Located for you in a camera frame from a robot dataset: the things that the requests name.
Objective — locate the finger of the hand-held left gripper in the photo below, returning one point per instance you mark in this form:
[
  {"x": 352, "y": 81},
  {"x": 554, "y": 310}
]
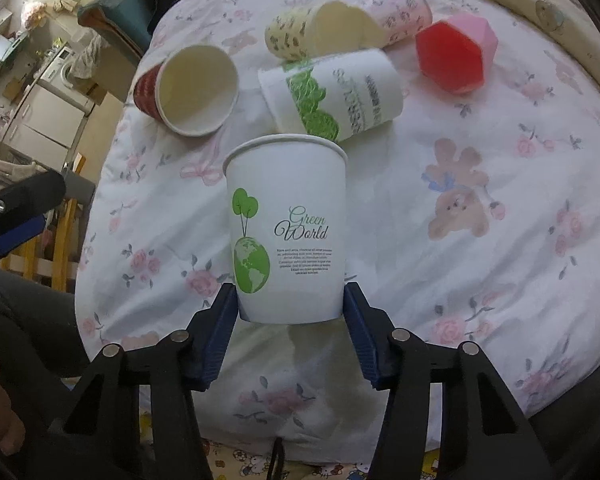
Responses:
[{"x": 15, "y": 235}]

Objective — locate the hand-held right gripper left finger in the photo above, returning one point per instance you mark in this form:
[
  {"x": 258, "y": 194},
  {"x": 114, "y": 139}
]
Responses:
[{"x": 219, "y": 332}]

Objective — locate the person's leg in dark pants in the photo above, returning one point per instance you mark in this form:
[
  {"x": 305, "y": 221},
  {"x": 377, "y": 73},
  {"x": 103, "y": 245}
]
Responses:
[{"x": 30, "y": 320}]

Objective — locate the teal chair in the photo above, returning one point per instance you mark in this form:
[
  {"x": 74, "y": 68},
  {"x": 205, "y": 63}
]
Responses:
[{"x": 120, "y": 15}]

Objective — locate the white washing machine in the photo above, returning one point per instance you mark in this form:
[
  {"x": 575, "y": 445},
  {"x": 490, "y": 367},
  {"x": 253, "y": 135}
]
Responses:
[{"x": 60, "y": 67}]

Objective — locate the red paper cup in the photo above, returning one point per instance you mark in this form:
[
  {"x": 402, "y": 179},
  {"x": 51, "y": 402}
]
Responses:
[{"x": 195, "y": 90}]

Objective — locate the white cup with green trees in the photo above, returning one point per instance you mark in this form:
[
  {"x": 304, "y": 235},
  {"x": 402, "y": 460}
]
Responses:
[{"x": 350, "y": 90}]

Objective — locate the yellow cartoon bed sheet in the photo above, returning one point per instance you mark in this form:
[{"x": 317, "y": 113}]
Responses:
[{"x": 240, "y": 460}]

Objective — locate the white cabinet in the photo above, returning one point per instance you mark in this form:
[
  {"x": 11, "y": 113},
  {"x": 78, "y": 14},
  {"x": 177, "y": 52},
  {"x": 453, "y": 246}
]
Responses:
[{"x": 45, "y": 115}]

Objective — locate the white floral blanket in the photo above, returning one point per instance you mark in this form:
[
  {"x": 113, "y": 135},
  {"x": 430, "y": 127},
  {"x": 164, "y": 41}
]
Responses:
[{"x": 480, "y": 310}]

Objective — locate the pink printed paper cup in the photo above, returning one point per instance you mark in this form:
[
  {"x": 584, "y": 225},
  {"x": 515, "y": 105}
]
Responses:
[{"x": 405, "y": 10}]

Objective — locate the white cup with globe print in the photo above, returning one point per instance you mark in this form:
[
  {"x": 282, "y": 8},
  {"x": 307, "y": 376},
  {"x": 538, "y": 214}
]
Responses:
[{"x": 290, "y": 200}]

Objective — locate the beige cloth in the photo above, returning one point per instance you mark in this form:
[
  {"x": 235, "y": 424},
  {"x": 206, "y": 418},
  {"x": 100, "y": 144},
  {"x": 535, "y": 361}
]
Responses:
[{"x": 2, "y": 172}]

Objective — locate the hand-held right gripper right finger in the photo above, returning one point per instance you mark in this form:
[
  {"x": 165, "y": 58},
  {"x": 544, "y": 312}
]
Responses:
[{"x": 361, "y": 335}]

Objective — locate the wooden rack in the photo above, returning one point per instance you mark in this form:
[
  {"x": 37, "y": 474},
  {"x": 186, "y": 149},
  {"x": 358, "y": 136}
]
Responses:
[{"x": 55, "y": 255}]

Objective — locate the yellow printed paper cup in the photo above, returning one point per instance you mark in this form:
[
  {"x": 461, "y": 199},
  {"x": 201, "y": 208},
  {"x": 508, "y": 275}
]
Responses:
[{"x": 290, "y": 30}]

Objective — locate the beige printed quilt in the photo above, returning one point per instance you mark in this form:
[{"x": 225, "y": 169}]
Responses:
[{"x": 555, "y": 10}]

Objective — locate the red faceted plastic cup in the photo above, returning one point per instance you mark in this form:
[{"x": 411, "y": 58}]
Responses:
[{"x": 447, "y": 57}]

